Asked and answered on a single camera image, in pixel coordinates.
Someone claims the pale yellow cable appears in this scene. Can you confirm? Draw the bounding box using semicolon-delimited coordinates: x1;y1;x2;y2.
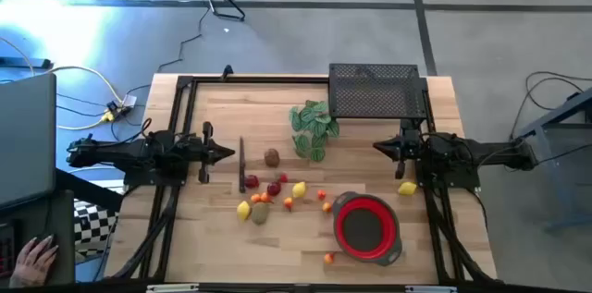
45;65;125;104
55;115;115;131
0;36;37;77

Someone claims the black floor cable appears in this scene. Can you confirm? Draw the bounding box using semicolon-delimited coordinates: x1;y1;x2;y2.
156;0;212;74
536;142;592;167
508;69;592;141

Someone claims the silver bracket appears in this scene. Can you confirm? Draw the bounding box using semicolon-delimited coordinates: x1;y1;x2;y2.
404;285;458;293
146;283;200;293

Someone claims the dark desk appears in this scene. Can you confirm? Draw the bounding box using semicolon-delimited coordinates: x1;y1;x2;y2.
0;189;78;287

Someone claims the black knife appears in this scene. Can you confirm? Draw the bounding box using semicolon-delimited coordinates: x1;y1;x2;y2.
238;136;247;194

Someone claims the green artificial potted plant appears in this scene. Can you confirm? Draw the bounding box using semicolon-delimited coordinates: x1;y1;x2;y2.
288;99;341;164

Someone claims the black perforated metal shelf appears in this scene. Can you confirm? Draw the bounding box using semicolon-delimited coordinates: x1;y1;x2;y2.
327;63;429;121

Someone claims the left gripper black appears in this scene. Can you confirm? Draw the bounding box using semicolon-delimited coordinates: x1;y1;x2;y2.
178;120;236;185

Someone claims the black white checkerboard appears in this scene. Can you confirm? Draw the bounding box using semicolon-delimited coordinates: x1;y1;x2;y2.
73;198;120;262

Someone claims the blue grey table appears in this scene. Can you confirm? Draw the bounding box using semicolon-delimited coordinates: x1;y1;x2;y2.
511;87;592;234

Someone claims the person's hand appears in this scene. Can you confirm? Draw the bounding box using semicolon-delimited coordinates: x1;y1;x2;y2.
8;234;60;289

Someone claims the black stand beam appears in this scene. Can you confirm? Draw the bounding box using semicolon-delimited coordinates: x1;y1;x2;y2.
55;167;125;214

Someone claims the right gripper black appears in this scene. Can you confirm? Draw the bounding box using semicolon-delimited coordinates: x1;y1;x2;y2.
373;118;425;179

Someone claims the black floor bar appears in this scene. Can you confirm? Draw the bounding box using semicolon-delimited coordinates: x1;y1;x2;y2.
0;55;53;70

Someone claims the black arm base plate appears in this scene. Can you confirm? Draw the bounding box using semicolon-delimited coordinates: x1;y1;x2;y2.
123;163;191;188
414;163;482;190

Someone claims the backlit keyboard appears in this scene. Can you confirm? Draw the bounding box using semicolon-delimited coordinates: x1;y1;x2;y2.
0;221;18;280

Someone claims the red grey collapsible bowl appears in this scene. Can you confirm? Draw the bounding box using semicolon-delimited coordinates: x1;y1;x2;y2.
331;190;403;267

